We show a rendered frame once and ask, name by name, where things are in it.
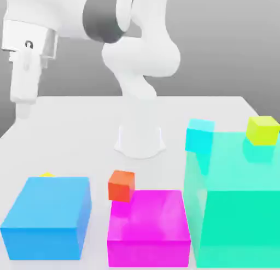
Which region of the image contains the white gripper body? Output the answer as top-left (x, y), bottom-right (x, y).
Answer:
top-left (9, 50), bottom-right (43, 105)

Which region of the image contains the small orange cube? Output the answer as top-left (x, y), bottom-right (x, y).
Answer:
top-left (108, 169), bottom-right (136, 203)

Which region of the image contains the small cyan cube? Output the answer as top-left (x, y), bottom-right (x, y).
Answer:
top-left (185, 118), bottom-right (217, 155)

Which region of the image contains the small lime cube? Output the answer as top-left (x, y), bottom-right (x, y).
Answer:
top-left (246, 115), bottom-right (280, 146)

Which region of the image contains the large blue box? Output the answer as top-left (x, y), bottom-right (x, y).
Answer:
top-left (0, 176), bottom-right (93, 261)

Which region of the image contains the large magenta box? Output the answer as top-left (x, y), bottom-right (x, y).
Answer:
top-left (106, 189), bottom-right (192, 268)

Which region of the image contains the large turquoise box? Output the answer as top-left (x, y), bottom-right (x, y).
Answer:
top-left (183, 131), bottom-right (280, 269)

